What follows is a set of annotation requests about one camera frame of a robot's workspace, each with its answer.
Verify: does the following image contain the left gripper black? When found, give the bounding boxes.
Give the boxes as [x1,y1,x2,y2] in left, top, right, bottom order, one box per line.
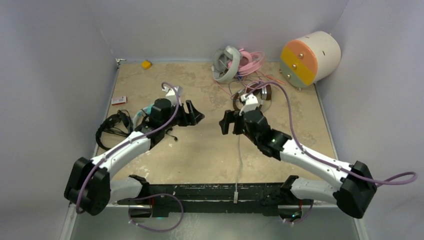
[161,100,203,131]

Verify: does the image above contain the brown headphones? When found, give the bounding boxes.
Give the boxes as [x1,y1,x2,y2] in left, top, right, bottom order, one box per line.
[232,83,272,111]

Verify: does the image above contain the teal white cat headphones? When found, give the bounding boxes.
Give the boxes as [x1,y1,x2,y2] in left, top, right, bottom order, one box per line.
[132,104,179,142]

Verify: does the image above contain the pink headphones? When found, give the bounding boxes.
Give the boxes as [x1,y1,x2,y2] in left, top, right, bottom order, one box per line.
[237,48,266,77]

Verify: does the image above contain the black headphones with cable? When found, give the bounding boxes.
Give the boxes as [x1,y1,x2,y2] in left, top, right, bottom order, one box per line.
[95,109,134,151]

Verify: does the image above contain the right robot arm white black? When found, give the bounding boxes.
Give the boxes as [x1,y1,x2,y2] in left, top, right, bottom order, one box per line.
[218,109,377,219]

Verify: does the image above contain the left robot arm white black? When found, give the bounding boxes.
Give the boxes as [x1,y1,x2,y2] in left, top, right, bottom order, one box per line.
[64,98,205,216]

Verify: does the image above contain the grey white headphones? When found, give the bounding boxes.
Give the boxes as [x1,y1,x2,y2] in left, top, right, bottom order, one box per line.
[212,45,242,83]

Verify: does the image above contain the small red white box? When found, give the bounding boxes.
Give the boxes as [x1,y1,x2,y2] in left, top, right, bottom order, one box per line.
[110,96,128,106]

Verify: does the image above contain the yellow small object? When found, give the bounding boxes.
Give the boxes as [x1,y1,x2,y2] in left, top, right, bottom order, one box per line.
[140,60,153,70]

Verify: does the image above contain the round drawer cabinet orange yellow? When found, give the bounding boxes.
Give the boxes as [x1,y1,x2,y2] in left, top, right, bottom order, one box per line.
[280,31,342,89]

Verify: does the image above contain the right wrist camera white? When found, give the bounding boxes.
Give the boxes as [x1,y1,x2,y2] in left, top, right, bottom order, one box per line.
[239,93,261,116]

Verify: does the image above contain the white usb cable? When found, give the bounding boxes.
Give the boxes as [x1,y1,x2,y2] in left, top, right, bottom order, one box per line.
[233,134,244,205]

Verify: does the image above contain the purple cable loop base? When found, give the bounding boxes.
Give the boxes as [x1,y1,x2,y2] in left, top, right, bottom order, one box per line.
[128,193,185,233]

